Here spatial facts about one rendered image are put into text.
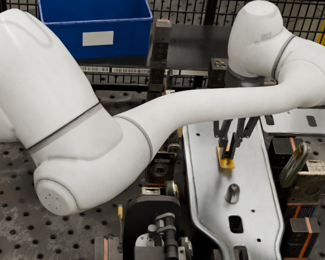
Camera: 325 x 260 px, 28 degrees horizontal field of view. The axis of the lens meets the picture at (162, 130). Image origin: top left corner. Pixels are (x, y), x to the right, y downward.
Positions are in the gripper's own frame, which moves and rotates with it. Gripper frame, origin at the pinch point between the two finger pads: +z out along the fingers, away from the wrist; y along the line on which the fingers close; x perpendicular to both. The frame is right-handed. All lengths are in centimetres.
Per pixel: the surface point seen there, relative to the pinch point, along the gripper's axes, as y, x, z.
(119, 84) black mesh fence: -25, 55, 29
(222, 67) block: 1.4, 27.6, -2.7
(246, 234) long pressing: 2.0, -23.3, 5.0
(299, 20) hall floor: 90, 208, 106
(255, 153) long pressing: 8.2, 2.2, 5.1
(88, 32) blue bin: -35, 35, -7
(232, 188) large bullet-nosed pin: -0.7, -13.4, 0.6
